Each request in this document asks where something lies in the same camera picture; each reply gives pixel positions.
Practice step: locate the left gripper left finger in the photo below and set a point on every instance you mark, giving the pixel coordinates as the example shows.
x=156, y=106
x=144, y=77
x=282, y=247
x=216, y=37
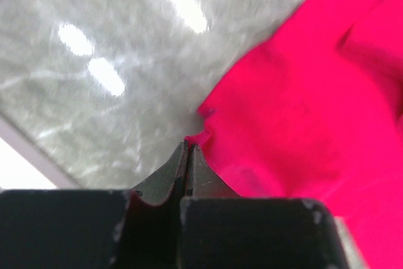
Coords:
x=126, y=228

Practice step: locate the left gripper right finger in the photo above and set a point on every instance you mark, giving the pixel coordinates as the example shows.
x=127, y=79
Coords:
x=220, y=229

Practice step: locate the red t-shirt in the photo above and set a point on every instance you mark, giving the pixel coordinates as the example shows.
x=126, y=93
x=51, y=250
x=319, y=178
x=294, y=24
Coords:
x=316, y=111

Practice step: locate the white clothes rack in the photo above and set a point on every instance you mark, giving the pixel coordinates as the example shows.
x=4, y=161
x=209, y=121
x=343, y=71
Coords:
x=25, y=166

